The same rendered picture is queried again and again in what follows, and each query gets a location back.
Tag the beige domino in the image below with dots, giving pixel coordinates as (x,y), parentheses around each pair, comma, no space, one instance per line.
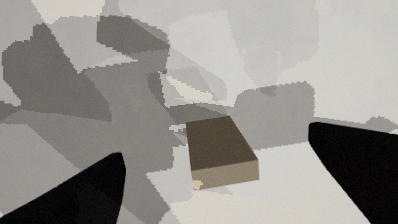
(219,154)

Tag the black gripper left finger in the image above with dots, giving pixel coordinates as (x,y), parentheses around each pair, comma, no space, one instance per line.
(92,196)

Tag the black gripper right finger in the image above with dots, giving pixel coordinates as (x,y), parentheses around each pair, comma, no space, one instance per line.
(365,164)

